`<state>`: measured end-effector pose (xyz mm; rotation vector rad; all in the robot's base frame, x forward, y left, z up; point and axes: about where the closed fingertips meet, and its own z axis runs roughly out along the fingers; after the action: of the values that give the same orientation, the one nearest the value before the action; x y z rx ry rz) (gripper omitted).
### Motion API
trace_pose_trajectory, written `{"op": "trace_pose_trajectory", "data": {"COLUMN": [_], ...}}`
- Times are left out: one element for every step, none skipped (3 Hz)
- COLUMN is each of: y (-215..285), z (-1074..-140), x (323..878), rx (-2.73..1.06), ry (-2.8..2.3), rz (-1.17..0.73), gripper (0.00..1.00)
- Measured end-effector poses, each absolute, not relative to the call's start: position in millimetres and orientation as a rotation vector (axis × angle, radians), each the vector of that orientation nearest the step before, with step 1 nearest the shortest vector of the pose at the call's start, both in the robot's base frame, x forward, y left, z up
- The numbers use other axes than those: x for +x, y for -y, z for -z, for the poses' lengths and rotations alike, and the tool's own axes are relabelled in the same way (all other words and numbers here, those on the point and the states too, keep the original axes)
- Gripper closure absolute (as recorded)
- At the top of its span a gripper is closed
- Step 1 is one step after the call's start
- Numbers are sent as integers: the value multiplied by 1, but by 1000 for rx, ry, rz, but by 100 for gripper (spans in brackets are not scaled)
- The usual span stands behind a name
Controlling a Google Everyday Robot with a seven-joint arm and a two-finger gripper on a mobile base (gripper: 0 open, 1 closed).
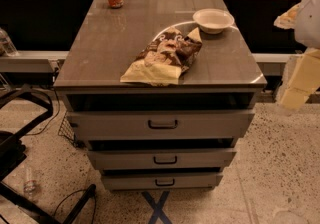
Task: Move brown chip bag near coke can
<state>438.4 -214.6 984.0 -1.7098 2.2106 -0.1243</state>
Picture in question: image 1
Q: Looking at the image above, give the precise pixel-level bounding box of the clear plastic bottle on floor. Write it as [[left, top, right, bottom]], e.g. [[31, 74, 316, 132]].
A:
[[23, 167, 37, 197]]

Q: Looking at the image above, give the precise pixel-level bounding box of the wire basket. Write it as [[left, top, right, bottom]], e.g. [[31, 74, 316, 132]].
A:
[[58, 114, 76, 146]]

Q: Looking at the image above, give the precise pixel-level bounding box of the grey drawer cabinet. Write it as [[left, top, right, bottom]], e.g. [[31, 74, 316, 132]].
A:
[[54, 0, 266, 177]]

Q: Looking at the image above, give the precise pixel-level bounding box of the white bowl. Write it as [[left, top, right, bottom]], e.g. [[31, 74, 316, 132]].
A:
[[193, 9, 234, 34]]

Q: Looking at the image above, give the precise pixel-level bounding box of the top drawer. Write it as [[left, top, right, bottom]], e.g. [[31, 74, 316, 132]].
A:
[[67, 110, 254, 141]]

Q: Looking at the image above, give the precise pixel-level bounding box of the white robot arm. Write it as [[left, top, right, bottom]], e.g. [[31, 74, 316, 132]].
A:
[[274, 0, 320, 111]]

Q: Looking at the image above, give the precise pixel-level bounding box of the black chair frame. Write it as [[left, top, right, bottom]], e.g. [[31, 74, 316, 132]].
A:
[[0, 85, 96, 224]]

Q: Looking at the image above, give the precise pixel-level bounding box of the middle drawer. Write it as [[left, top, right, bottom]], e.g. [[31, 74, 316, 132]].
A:
[[88, 148, 236, 170]]

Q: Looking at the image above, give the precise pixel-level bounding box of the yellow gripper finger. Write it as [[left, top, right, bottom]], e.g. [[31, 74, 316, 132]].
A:
[[278, 48, 320, 111]]

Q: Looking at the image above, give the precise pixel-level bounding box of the brown chip bag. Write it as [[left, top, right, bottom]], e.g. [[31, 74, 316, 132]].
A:
[[120, 27, 202, 86]]

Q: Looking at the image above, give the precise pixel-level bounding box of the blue tape cross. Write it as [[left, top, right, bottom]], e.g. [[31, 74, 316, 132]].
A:
[[142, 191, 172, 224]]

